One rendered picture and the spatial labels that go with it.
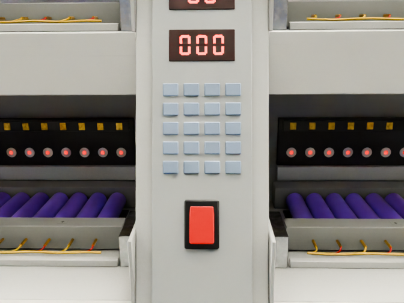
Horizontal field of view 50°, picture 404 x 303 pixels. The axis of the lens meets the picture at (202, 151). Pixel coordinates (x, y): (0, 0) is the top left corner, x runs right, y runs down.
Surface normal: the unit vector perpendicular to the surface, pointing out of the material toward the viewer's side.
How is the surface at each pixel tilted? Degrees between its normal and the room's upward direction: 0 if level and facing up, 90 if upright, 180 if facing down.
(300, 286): 17
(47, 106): 90
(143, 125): 90
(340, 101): 90
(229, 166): 90
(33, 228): 107
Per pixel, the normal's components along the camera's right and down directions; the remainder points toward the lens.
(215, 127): -0.03, -0.01
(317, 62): -0.03, 0.28
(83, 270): 0.00, -0.96
